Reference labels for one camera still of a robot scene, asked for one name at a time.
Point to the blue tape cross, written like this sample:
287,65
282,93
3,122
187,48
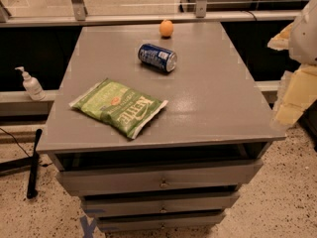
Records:
88,228

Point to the metal window rail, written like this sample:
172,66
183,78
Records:
48,13

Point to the green kettle chips bag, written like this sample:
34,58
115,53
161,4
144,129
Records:
122,107

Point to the white pump bottle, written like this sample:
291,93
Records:
32,85

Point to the black stand leg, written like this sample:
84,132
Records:
31,162

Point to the top grey drawer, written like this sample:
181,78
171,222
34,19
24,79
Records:
155,178

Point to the grey drawer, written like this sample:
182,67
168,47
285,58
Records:
160,204
155,178
159,221

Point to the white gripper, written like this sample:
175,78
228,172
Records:
305,37

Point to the bottom grey drawer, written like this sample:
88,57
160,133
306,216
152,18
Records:
159,221

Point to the blue pepsi can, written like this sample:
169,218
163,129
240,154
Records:
163,59

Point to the middle grey drawer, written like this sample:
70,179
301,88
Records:
160,204

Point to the orange fruit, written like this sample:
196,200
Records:
166,28

